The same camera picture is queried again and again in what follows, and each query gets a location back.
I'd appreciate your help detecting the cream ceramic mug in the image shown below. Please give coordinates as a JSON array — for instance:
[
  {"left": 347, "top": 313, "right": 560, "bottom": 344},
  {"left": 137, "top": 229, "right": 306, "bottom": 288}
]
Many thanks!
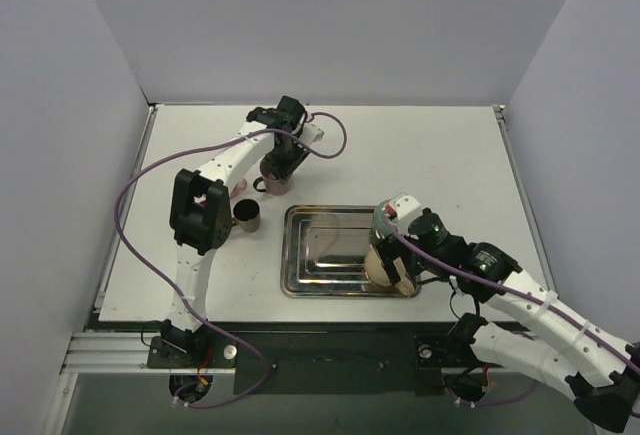
[{"left": 364, "top": 247, "right": 417, "bottom": 297}]

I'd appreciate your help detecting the lilac ceramic mug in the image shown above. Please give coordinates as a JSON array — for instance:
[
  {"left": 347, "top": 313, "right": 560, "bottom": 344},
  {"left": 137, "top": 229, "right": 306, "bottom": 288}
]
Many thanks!
[{"left": 252, "top": 175, "right": 293, "bottom": 196}]

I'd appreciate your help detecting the pink faceted ceramic mug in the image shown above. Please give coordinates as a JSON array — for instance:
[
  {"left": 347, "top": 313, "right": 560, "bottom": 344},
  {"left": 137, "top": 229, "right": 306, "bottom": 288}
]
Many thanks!
[{"left": 230, "top": 178, "right": 247, "bottom": 198}]

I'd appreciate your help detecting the small dark brown cup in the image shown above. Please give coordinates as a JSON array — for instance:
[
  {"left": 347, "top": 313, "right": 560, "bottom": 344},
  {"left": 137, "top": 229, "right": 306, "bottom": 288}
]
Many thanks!
[{"left": 232, "top": 199, "right": 261, "bottom": 233}]

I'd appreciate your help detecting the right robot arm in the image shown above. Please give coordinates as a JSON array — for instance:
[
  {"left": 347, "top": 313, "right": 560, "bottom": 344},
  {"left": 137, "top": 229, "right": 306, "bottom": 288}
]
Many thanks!
[{"left": 368, "top": 196, "right": 639, "bottom": 433}]

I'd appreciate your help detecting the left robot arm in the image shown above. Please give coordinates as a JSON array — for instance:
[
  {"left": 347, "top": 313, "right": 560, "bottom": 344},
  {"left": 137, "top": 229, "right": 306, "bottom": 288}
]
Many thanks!
[{"left": 161, "top": 96, "right": 323, "bottom": 367}]

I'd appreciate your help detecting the teal speckled ceramic mug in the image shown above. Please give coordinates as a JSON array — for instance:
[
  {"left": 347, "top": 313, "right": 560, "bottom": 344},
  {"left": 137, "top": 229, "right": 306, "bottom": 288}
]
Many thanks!
[{"left": 372, "top": 200, "right": 398, "bottom": 240}]

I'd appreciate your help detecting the stainless steel tray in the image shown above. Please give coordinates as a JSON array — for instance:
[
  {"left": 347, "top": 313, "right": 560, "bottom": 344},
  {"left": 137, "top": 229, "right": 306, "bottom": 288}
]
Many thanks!
[{"left": 281, "top": 205, "right": 403, "bottom": 298}]

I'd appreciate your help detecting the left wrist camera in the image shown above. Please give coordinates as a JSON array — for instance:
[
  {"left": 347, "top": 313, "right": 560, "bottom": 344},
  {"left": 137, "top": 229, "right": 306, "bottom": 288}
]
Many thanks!
[{"left": 299, "top": 123, "right": 324, "bottom": 146}]

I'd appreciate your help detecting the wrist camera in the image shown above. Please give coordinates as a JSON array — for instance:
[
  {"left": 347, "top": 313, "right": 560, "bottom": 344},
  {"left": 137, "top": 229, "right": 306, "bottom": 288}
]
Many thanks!
[
  {"left": 299, "top": 123, "right": 324, "bottom": 146},
  {"left": 382, "top": 193, "right": 422, "bottom": 235}
]

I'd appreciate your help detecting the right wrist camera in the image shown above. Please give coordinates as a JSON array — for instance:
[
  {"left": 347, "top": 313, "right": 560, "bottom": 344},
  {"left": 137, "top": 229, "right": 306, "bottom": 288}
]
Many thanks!
[{"left": 382, "top": 193, "right": 422, "bottom": 235}]

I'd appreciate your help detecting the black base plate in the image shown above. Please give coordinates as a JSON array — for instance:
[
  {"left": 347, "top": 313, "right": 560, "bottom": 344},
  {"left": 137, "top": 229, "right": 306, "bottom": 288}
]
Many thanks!
[{"left": 87, "top": 319, "right": 488, "bottom": 402}]

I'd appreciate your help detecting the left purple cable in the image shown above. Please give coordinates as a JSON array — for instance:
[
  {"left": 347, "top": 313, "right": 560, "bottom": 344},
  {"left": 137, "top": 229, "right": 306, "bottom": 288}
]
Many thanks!
[{"left": 113, "top": 112, "right": 349, "bottom": 410}]

